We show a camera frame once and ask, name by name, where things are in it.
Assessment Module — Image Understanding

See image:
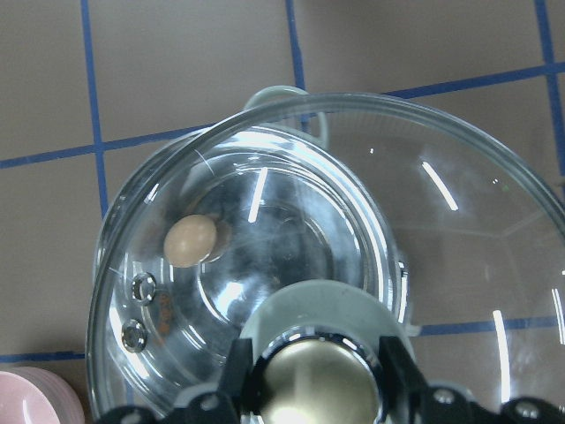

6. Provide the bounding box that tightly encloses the pink bowl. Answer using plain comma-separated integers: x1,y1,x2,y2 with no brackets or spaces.
1,367,86,423

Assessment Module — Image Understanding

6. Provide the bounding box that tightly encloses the pale green steel pot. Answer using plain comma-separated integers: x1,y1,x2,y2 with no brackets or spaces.
87,87,414,417

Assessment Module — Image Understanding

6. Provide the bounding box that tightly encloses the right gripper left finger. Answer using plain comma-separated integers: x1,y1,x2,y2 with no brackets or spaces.
97,338,253,423

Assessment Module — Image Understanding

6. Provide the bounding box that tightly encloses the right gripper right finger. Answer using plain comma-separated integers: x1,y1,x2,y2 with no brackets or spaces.
378,336,556,423

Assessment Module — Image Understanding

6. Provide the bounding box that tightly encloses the glass pot lid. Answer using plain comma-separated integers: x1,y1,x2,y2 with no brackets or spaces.
85,91,565,424

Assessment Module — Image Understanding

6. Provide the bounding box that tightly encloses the brown egg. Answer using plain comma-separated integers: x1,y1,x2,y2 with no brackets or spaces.
163,215,217,268

